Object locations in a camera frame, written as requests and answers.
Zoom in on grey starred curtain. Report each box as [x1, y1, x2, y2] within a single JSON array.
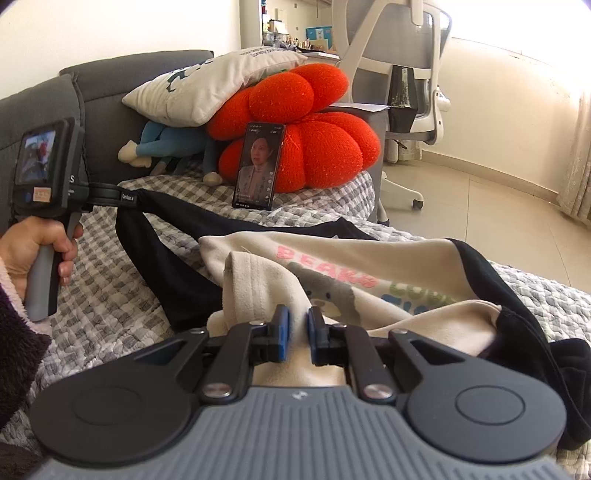
[[556, 90, 591, 222]]

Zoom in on white mesh office chair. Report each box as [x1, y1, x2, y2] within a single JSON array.
[[331, 0, 453, 208]]

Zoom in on blue plush toy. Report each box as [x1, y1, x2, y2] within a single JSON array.
[[117, 121, 222, 186]]

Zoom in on person's left hand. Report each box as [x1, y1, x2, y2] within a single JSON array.
[[0, 215, 85, 305]]

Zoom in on orange pumpkin cushion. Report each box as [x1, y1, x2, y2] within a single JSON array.
[[205, 65, 382, 190]]

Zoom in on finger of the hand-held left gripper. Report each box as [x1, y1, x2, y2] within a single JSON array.
[[88, 182, 139, 208]]

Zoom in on white paper sheet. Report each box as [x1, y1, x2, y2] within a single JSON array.
[[330, 102, 391, 114]]

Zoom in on white printed pillow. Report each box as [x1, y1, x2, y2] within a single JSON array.
[[121, 46, 308, 127]]

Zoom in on grey white patterned quilt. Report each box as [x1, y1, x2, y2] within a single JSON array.
[[0, 203, 591, 480]]

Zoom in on cream bear print sweatshirt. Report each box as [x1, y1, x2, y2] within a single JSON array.
[[115, 188, 591, 453]]

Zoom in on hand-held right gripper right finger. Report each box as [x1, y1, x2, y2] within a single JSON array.
[[307, 306, 462, 402]]

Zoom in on grey checked pillow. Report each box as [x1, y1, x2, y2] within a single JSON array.
[[117, 166, 372, 222]]

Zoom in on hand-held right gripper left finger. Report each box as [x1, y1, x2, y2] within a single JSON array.
[[134, 306, 291, 402]]

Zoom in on black smartphone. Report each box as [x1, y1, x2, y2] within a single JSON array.
[[232, 121, 286, 212]]

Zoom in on person's left forearm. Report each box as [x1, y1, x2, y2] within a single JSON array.
[[0, 258, 52, 480]]

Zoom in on grey bedside cabinet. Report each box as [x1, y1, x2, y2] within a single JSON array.
[[330, 104, 391, 224]]

